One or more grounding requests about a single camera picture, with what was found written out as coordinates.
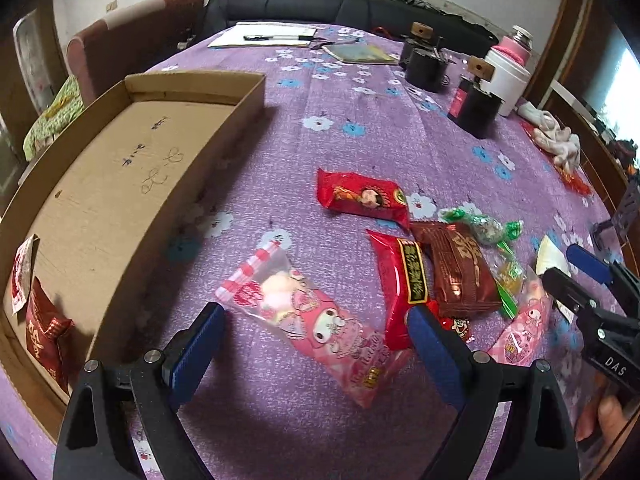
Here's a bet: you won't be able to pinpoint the dark red foil snack packet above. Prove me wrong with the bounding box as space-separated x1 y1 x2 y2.
410 221 502 318
25 276 76 396

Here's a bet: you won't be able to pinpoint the dark perforated phone stand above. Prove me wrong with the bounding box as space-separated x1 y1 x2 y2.
590 187 640 261

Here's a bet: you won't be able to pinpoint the white gloves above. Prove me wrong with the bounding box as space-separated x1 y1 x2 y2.
517 102 582 171

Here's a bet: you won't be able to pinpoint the black leather sofa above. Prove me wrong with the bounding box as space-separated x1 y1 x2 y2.
202 0 501 46

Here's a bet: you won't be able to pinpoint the red snack packet yellow label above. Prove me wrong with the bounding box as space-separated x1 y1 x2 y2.
366 230 441 352

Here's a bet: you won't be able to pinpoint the brown armchair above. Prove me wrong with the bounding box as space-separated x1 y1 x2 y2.
66 0 205 108

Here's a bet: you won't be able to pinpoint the cream white snack packet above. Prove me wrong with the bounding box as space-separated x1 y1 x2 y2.
535 235 571 276

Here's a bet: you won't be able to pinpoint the green wrapped candy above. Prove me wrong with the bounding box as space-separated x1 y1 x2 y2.
439 207 524 248

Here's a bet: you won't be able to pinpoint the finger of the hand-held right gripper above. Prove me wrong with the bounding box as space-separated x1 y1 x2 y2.
542 267 601 321
566 244 640 306

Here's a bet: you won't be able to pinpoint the white and red snack packet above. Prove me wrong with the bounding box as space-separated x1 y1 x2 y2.
11 234 38 317

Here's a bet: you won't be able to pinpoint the small red cartoon snack packet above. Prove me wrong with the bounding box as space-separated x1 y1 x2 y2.
435 305 475 343

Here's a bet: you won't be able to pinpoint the black grinder with wooden knob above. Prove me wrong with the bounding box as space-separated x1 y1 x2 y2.
398 21 453 93
446 56 502 140

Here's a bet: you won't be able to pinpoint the yellow green notebook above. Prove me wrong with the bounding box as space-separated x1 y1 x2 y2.
321 42 399 66

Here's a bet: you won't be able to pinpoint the flat red packet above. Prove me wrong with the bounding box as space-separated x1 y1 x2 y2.
520 120 593 195

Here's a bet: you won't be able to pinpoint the person's right hand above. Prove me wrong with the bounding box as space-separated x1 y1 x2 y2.
575 394 632 442

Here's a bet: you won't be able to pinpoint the green striped clear snack packet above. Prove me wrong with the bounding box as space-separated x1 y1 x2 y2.
487 242 526 320

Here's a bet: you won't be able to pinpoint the pink cartoon snack packet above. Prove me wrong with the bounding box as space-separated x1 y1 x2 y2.
487 265 556 376
216 247 413 408

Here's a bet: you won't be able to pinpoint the white paper sheets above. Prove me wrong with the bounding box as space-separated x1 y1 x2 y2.
207 21 317 49

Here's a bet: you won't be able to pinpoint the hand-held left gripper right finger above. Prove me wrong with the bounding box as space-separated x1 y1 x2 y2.
406 305 581 480

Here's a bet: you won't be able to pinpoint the wooden sideboard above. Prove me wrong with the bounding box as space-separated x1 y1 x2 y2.
547 80 640 211

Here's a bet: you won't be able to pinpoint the black pen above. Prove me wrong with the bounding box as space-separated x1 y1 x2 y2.
243 33 313 42

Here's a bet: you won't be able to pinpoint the green floral cushion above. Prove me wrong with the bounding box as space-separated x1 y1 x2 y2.
22 75 83 161

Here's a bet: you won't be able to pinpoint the red cartoon figure snack packet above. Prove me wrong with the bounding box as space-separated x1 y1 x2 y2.
316 169 412 231

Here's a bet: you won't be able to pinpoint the shallow cardboard box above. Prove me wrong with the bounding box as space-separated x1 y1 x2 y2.
0 71 267 443

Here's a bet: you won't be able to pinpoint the white jar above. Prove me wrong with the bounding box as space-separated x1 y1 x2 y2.
482 46 531 118

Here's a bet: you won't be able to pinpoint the pink thermos flask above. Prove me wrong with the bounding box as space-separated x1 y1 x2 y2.
492 25 535 66

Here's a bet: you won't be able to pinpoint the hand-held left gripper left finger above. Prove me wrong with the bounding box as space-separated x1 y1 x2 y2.
54 302 226 480

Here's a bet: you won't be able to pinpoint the purple floral tablecloth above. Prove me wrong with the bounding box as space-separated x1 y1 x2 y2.
0 22 621 480

